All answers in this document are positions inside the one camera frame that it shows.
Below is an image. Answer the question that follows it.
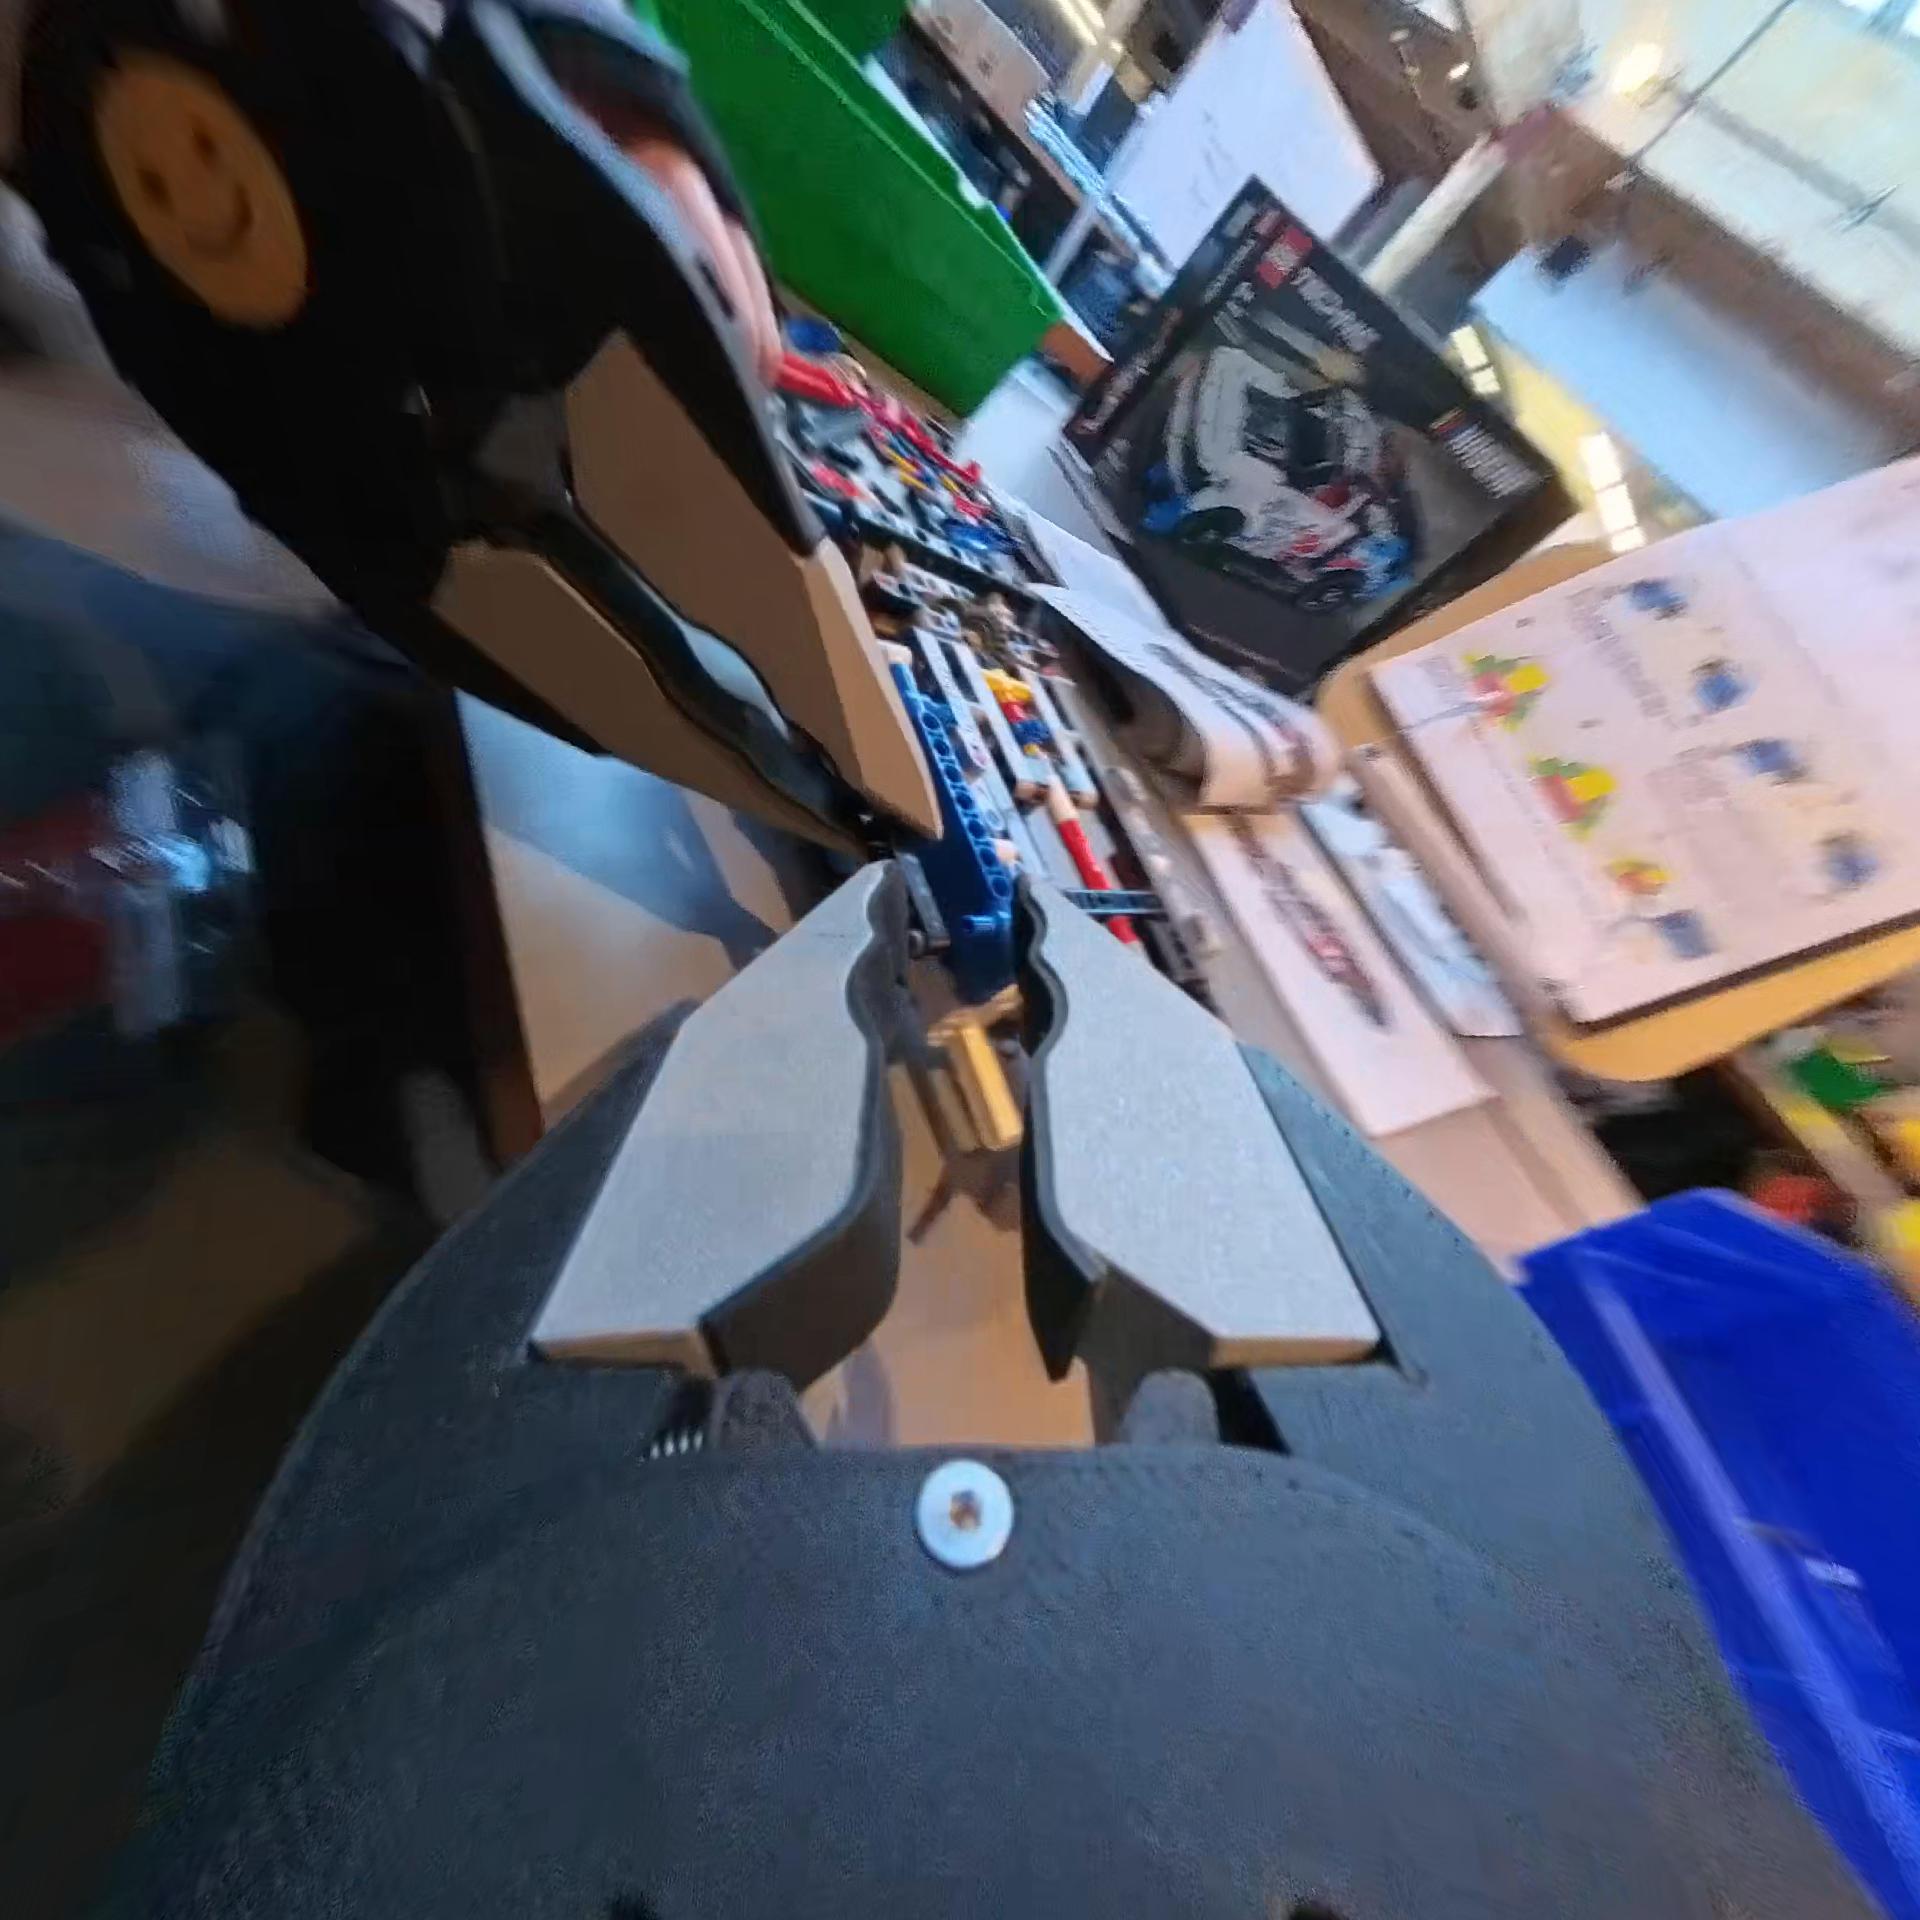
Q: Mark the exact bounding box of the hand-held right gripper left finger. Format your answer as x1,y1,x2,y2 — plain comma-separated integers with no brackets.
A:
529,859,912,1391

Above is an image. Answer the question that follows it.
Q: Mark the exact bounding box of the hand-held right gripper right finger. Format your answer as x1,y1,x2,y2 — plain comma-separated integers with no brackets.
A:
1017,882,1385,1376

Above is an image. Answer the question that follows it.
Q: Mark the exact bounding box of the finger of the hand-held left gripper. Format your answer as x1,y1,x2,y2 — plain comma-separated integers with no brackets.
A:
432,543,868,864
565,333,947,841

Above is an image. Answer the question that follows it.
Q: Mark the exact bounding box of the toy brick vehicle chassis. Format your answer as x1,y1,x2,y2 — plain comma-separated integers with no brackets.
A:
848,539,1225,1248

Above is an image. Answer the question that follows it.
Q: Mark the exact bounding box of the light grey desk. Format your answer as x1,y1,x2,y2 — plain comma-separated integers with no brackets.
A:
451,358,1653,1448

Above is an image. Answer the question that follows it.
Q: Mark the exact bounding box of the person's left hand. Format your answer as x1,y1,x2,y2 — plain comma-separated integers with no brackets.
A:
621,131,788,385

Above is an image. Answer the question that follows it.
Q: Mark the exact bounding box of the pile of loose toy bricks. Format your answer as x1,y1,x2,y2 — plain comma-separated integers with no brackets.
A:
772,314,1038,577

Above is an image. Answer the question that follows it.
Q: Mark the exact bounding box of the flat instruction booklet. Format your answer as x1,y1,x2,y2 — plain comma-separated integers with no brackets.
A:
1184,808,1502,1136

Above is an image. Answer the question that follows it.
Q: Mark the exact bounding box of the green plastic bin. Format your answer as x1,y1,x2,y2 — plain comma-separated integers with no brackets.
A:
637,0,1069,416

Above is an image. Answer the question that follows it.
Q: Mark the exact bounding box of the person's dark clothing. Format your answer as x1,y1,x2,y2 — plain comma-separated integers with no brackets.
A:
0,509,497,1501

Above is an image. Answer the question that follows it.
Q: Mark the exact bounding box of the clear plastic badge holder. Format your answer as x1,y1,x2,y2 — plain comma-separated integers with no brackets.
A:
0,749,260,1056

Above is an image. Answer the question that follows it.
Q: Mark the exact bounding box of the wooden board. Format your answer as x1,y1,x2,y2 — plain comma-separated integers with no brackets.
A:
1316,450,1920,1085

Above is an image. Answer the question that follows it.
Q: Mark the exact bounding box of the black toy car box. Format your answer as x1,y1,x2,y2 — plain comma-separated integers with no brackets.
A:
1056,181,1565,695

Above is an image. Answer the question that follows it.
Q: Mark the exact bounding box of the blue plastic bin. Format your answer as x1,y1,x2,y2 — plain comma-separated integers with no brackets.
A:
1516,1187,1920,1920

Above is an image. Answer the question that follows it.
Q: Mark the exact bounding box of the printed instruction sheet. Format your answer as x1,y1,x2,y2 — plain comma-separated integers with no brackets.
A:
1369,456,1920,1032

